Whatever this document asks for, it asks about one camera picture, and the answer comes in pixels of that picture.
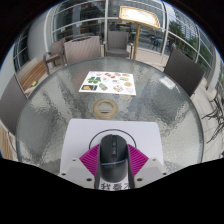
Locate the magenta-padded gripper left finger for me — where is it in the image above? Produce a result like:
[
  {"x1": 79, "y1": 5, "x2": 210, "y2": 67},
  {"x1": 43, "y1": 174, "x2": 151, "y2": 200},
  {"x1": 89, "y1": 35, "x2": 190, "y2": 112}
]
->
[{"x1": 58, "y1": 143, "x2": 103, "y2": 190}]

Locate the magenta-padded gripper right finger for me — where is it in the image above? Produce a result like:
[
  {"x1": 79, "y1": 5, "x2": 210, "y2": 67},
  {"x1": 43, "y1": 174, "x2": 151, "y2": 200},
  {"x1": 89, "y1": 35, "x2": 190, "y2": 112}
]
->
[{"x1": 126, "y1": 143, "x2": 169, "y2": 190}]

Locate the black computer mouse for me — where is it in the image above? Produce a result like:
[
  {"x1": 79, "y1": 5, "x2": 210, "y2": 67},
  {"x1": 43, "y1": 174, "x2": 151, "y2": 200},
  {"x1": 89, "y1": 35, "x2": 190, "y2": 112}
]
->
[{"x1": 98, "y1": 133, "x2": 129, "y2": 183}]

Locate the white mouse pad with drawing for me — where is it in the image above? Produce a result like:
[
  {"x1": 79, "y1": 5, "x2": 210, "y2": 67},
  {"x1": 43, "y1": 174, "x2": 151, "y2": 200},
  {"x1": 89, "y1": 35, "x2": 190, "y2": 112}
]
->
[{"x1": 59, "y1": 118, "x2": 165, "y2": 192}]

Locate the beige tape roll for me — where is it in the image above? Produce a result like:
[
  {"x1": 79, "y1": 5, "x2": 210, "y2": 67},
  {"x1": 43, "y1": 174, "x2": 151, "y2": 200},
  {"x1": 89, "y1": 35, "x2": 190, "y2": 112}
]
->
[{"x1": 92, "y1": 98, "x2": 120, "y2": 120}]

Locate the wooden slat bench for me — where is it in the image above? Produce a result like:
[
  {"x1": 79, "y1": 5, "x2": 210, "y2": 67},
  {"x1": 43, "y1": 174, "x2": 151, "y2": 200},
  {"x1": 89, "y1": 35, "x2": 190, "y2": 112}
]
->
[
  {"x1": 0, "y1": 124, "x2": 14, "y2": 160},
  {"x1": 16, "y1": 58, "x2": 48, "y2": 93}
]

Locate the black metal chair group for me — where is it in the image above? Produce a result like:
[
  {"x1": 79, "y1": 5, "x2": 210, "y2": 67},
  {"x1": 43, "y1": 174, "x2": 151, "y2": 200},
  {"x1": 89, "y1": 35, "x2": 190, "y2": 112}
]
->
[{"x1": 201, "y1": 89, "x2": 224, "y2": 144}]

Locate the food picture menu card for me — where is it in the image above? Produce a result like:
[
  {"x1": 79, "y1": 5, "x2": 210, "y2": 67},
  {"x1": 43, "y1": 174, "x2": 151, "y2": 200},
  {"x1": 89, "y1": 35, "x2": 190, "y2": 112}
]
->
[{"x1": 78, "y1": 70, "x2": 137, "y2": 97}]

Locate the dark brown wicker chair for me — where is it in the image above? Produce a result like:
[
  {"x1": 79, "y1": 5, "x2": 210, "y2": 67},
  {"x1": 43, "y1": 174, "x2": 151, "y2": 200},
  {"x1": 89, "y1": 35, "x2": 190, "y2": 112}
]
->
[{"x1": 163, "y1": 48, "x2": 205, "y2": 98}]

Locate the golden sign stand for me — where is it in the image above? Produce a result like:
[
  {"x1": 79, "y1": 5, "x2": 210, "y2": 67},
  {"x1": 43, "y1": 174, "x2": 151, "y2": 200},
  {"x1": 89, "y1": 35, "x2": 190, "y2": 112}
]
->
[{"x1": 118, "y1": 5, "x2": 162, "y2": 62}]

